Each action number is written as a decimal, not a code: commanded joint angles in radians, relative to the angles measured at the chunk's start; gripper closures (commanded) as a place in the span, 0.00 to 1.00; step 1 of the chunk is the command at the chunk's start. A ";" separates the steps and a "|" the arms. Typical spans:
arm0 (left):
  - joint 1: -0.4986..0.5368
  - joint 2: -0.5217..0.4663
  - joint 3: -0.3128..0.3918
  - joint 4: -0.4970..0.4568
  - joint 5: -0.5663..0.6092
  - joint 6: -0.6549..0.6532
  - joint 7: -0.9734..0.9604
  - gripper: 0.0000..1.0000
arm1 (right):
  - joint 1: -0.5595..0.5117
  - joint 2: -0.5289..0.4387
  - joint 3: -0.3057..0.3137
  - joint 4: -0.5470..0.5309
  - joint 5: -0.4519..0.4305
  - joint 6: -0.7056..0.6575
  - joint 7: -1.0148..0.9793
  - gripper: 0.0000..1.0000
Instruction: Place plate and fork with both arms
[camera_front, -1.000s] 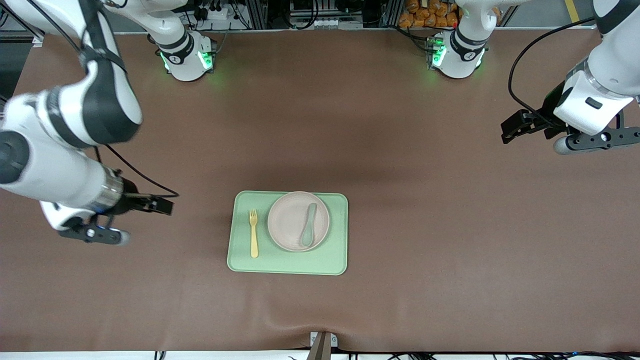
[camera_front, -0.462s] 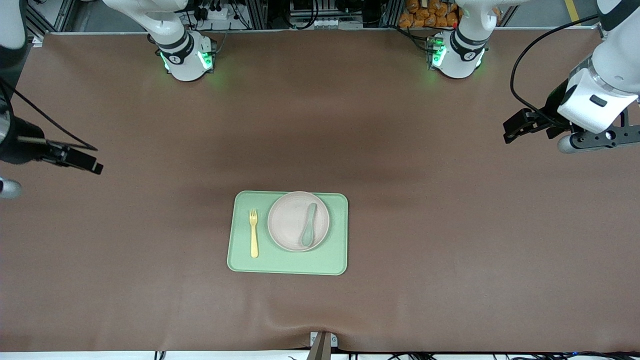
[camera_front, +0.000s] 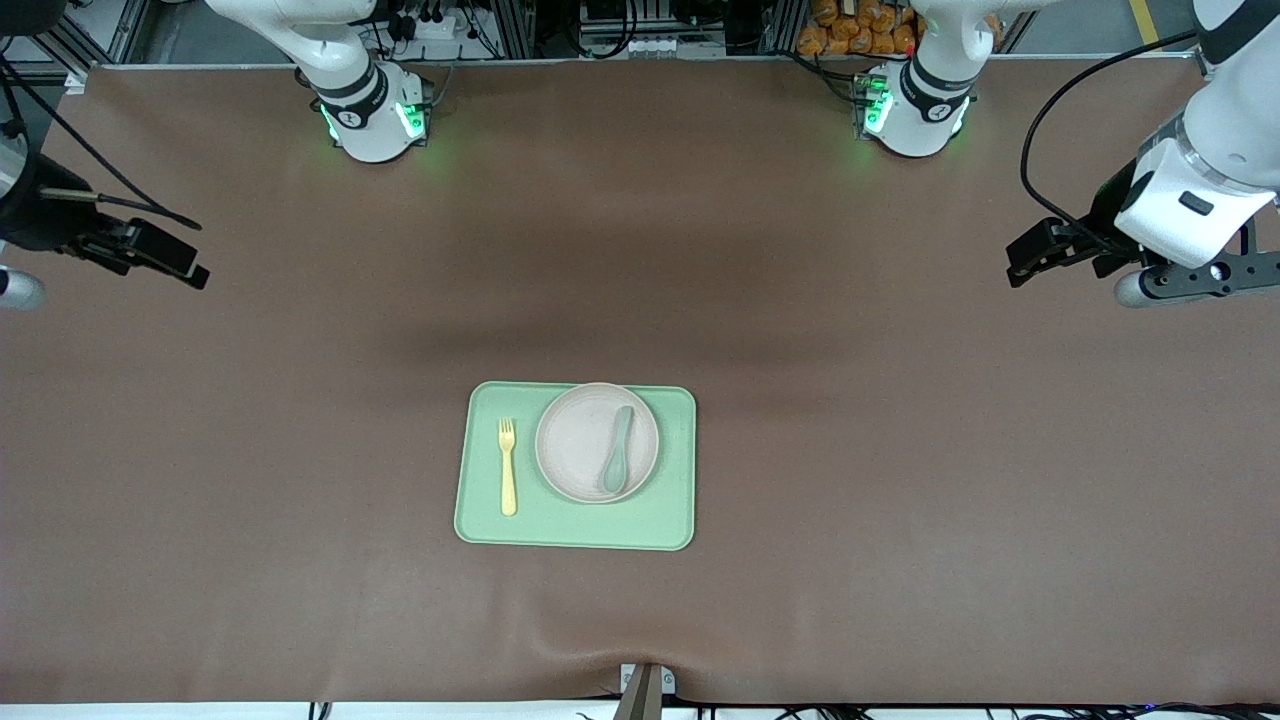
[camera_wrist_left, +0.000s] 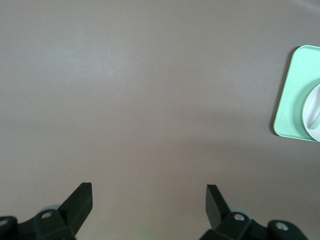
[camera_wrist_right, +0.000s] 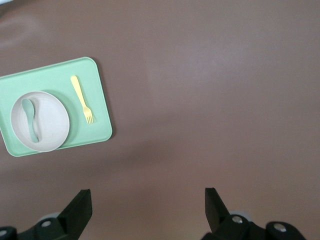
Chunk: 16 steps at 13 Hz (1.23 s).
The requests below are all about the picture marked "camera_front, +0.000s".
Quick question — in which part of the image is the yellow plastic fork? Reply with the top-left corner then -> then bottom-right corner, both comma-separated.
497,417 -> 520,518

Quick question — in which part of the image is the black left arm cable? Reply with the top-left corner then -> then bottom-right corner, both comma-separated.
1019,30 -> 1201,236

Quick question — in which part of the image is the brown table mat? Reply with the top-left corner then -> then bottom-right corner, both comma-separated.
0,58 -> 1280,707

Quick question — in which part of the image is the light green rectangular tray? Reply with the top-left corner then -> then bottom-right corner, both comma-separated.
454,381 -> 697,552

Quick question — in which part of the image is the white power strip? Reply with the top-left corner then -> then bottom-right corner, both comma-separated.
385,8 -> 491,47

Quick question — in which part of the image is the round beige plate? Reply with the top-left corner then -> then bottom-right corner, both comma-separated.
535,382 -> 661,504

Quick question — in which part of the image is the grey-green plastic spoon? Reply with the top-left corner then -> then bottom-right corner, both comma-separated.
602,405 -> 636,495

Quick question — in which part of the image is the orange packaged goods pile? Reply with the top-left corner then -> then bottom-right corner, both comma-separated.
797,0 -> 919,57

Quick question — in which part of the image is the white connector block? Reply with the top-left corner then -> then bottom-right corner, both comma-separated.
588,35 -> 682,60

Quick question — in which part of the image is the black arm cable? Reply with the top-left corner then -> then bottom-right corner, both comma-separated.
1019,30 -> 1201,236
0,55 -> 204,233

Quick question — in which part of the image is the metal table clamp bracket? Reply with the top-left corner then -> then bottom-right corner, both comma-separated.
615,662 -> 678,720

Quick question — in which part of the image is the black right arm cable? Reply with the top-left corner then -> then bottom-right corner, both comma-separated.
0,55 -> 204,233

